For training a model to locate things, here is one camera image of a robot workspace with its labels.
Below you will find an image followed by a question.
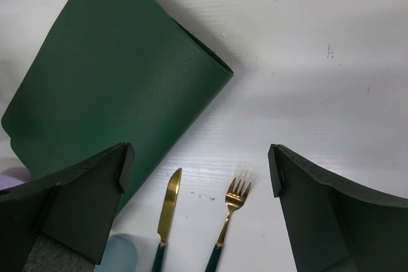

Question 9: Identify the dark green placemat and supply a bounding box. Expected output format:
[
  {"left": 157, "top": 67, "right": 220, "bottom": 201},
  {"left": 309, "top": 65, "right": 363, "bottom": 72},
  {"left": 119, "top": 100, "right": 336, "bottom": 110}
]
[{"left": 1, "top": 0, "right": 233, "bottom": 208}]

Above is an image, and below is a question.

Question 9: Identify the gold fork green handle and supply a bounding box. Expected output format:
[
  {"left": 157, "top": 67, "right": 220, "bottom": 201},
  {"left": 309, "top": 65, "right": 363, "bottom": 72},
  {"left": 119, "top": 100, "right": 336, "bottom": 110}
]
[{"left": 205, "top": 177, "right": 252, "bottom": 272}]

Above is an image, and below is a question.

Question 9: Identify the light blue mug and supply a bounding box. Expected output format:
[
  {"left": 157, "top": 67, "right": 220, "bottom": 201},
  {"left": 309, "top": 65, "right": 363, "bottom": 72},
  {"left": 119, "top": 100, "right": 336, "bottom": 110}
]
[{"left": 95, "top": 236, "right": 138, "bottom": 272}]

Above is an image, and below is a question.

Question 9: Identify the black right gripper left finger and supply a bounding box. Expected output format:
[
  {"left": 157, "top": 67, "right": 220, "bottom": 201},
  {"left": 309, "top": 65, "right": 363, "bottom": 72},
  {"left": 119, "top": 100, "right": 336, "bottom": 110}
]
[{"left": 1, "top": 143, "right": 135, "bottom": 271}]

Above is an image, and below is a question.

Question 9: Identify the gold knife green handle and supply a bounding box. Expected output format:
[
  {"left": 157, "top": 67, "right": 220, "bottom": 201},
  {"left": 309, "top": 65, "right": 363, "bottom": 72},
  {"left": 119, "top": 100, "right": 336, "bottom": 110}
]
[{"left": 151, "top": 168, "right": 182, "bottom": 272}]

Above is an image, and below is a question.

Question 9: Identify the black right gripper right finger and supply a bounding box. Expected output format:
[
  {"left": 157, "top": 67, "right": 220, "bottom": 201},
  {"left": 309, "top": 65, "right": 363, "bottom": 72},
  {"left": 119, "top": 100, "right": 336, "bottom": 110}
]
[{"left": 268, "top": 144, "right": 407, "bottom": 271}]

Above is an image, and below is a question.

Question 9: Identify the lilac plate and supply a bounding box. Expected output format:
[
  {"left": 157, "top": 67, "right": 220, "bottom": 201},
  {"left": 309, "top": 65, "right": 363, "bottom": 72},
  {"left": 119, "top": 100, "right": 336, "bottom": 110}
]
[{"left": 0, "top": 167, "right": 32, "bottom": 190}]

